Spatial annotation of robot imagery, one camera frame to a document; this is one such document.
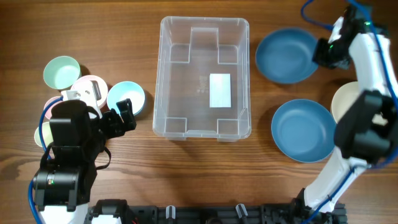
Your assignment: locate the light blue small bowl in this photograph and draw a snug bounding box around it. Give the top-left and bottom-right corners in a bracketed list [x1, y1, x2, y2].
[106, 81, 146, 116]

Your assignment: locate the cream bowl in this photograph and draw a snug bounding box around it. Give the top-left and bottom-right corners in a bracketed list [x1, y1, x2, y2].
[331, 82, 359, 123]

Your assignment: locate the dark blue bowl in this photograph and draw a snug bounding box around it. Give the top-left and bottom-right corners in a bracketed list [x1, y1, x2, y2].
[255, 27, 318, 84]
[271, 99, 336, 163]

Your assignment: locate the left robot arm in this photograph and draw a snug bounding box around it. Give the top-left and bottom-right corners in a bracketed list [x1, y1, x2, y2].
[28, 99, 136, 223]

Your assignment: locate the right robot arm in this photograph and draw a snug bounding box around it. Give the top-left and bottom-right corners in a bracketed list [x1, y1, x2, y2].
[303, 9, 397, 213]

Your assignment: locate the clear plastic storage container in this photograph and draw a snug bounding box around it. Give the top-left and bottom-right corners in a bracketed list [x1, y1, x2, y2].
[152, 16, 252, 142]

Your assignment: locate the pink small bowl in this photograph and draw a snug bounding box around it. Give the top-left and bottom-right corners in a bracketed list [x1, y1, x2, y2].
[71, 75, 108, 109]

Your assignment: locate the pink cup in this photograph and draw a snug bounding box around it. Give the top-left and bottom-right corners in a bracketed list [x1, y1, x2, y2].
[41, 96, 63, 119]

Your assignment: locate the pale green cup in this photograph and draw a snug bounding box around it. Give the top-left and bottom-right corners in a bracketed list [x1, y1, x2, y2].
[34, 121, 53, 147]

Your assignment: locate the mint green small bowl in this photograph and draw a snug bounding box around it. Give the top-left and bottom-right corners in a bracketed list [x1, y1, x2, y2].
[43, 56, 81, 90]

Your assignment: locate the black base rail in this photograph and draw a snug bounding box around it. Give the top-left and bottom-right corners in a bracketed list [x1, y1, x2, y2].
[85, 198, 348, 224]

